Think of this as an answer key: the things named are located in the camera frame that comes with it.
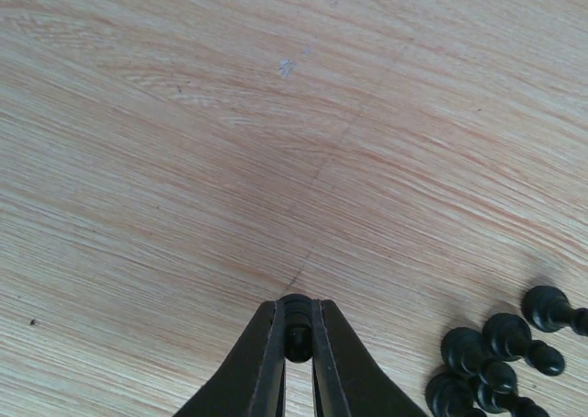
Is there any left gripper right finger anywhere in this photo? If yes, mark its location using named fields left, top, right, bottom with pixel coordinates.
left=311, top=299, right=425, bottom=417

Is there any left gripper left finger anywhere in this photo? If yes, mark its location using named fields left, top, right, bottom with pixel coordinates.
left=175, top=301, right=285, bottom=417

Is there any black chess piece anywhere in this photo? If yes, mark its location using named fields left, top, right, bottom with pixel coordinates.
left=521, top=286, right=587, bottom=337
left=473, top=383, right=549, bottom=417
left=425, top=372, right=486, bottom=417
left=482, top=312, right=566, bottom=377
left=440, top=327, right=517, bottom=393
left=280, top=294, right=312, bottom=364

